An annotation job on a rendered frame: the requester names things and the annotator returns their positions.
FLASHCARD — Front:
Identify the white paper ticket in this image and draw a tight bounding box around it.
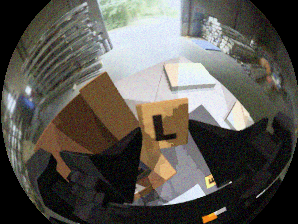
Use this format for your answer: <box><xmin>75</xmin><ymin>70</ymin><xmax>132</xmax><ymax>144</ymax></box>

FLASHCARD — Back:
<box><xmin>134</xmin><ymin>184</ymin><xmax>145</xmax><ymax>194</ymax></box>

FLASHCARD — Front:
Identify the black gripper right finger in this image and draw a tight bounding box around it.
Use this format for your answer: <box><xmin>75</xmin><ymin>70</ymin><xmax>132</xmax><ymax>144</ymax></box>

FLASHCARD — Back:
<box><xmin>188</xmin><ymin>117</ymin><xmax>267</xmax><ymax>188</ymax></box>

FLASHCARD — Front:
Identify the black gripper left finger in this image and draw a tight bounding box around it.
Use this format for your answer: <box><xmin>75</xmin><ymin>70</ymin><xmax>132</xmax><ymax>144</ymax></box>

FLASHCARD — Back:
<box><xmin>59</xmin><ymin>127</ymin><xmax>142</xmax><ymax>204</ymax></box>

